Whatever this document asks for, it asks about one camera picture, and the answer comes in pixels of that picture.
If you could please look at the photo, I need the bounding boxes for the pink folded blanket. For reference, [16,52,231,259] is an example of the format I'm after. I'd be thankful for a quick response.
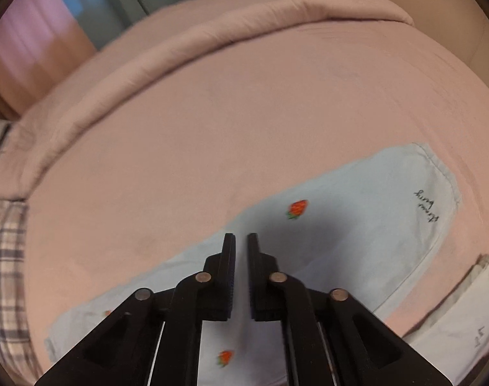
[0,0,414,202]

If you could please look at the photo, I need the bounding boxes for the pink bed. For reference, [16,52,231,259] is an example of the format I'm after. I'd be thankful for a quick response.
[23,19,489,386]

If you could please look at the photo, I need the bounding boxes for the plaid cloth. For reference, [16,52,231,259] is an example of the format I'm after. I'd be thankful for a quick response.
[0,196,44,375]

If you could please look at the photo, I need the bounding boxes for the pastel striped curtain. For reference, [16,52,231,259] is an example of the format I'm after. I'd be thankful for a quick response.
[0,0,128,107]

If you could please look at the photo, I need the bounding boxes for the light blue pants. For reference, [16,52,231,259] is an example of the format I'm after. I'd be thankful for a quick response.
[44,142,489,386]

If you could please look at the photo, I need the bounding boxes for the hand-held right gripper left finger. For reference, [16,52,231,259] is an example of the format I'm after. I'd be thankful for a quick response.
[34,233,236,386]

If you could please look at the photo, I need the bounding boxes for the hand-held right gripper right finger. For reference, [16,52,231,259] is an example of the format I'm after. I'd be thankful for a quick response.
[246,233,454,386]

